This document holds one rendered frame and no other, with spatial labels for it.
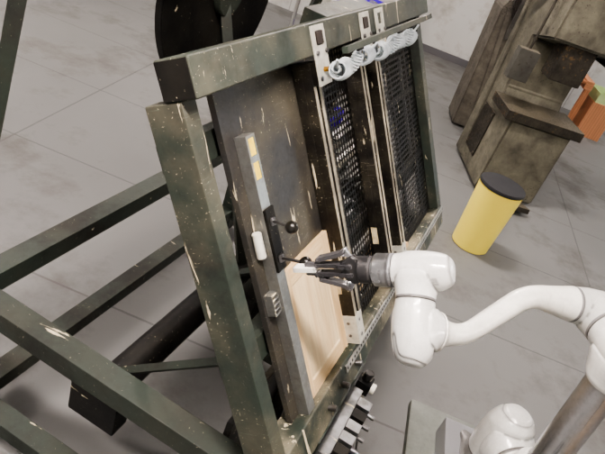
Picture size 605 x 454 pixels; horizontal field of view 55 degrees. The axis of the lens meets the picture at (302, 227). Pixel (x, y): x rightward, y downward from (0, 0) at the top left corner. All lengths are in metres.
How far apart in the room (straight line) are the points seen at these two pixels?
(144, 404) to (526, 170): 5.12
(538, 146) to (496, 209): 1.52
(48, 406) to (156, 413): 1.06
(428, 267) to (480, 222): 3.62
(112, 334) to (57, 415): 0.56
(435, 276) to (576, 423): 0.62
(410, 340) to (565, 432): 0.61
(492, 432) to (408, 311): 0.79
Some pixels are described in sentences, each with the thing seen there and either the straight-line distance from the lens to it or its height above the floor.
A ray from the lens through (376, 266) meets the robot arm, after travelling 1.51.
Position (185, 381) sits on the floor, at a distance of 3.17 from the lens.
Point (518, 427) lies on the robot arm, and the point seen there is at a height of 1.11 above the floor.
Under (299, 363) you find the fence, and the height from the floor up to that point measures 1.07.
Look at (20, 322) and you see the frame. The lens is 2.26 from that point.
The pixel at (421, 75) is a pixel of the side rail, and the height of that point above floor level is 1.58.
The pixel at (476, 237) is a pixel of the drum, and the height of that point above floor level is 0.17.
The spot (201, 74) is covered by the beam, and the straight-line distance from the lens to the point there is 1.39.
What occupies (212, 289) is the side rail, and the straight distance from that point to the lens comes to 1.56.
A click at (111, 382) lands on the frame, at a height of 0.79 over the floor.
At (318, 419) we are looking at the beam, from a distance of 2.07.
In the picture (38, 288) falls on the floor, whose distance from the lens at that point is 3.54.
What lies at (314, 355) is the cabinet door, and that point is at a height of 1.00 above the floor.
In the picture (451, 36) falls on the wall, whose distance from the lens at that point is 11.19.
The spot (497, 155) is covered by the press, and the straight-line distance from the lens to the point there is 6.29.
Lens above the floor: 2.41
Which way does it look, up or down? 32 degrees down
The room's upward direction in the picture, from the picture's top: 21 degrees clockwise
